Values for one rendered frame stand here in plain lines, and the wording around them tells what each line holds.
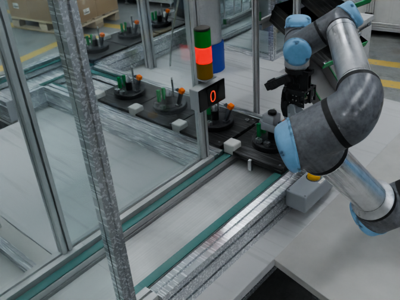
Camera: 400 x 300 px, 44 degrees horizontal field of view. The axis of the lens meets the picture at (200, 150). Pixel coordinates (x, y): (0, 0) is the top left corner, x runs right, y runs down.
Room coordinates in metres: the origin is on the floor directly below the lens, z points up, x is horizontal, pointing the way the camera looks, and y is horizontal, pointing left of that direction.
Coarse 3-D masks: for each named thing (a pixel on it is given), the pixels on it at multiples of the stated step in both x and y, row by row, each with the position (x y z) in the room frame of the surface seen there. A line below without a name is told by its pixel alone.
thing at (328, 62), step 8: (288, 0) 1.77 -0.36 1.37; (280, 8) 1.71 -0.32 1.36; (288, 8) 1.79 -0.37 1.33; (304, 8) 1.79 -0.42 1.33; (272, 16) 1.75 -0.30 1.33; (280, 16) 1.71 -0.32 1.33; (312, 16) 1.76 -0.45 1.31; (280, 24) 1.71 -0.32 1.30; (328, 48) 1.66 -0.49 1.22; (312, 56) 1.59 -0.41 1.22; (320, 56) 1.61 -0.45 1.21; (328, 56) 1.62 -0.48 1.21; (320, 64) 1.56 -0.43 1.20; (328, 64) 1.56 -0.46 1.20
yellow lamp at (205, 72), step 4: (196, 64) 1.39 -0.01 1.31; (200, 64) 1.38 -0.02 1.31; (204, 64) 1.38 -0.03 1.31; (208, 64) 1.38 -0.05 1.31; (196, 68) 1.39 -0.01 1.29; (200, 68) 1.38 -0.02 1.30; (204, 68) 1.38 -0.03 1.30; (208, 68) 1.38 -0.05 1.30; (212, 68) 1.40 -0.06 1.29; (196, 72) 1.40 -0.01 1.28; (200, 72) 1.38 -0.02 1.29; (204, 72) 1.38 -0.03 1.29; (208, 72) 1.38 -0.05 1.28; (212, 72) 1.39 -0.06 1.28; (200, 76) 1.38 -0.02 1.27; (204, 76) 1.38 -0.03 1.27; (208, 76) 1.38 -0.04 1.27; (212, 76) 1.39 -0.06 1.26
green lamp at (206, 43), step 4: (196, 32) 1.38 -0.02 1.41; (200, 32) 1.38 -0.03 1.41; (204, 32) 1.38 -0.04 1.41; (208, 32) 1.38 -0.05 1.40; (196, 36) 1.38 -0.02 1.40; (200, 36) 1.38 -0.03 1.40; (204, 36) 1.38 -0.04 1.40; (208, 36) 1.38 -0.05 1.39; (196, 40) 1.38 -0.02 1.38; (200, 40) 1.38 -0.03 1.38; (204, 40) 1.38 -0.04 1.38; (208, 40) 1.38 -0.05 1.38; (196, 44) 1.38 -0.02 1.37; (200, 44) 1.38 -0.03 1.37; (204, 44) 1.38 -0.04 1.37; (208, 44) 1.38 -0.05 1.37; (200, 48) 1.38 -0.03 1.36
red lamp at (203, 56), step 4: (196, 48) 1.39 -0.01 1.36; (204, 48) 1.38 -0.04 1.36; (208, 48) 1.38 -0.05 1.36; (196, 52) 1.39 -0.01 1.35; (200, 52) 1.38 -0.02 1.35; (204, 52) 1.38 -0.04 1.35; (208, 52) 1.38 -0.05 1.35; (196, 56) 1.39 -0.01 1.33; (200, 56) 1.38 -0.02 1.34; (204, 56) 1.38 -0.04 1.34; (208, 56) 1.38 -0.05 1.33; (196, 60) 1.39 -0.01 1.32; (200, 60) 1.38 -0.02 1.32; (204, 60) 1.38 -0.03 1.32; (208, 60) 1.38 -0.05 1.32
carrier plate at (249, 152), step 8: (256, 128) 1.57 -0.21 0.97; (240, 136) 1.52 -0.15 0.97; (248, 136) 1.51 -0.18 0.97; (248, 144) 1.46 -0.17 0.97; (240, 152) 1.41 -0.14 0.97; (248, 152) 1.41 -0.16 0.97; (256, 152) 1.40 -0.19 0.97; (256, 160) 1.36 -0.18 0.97; (264, 160) 1.35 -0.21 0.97; (272, 160) 1.35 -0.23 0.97; (280, 160) 1.34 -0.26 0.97; (272, 168) 1.31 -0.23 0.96; (280, 168) 1.29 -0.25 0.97
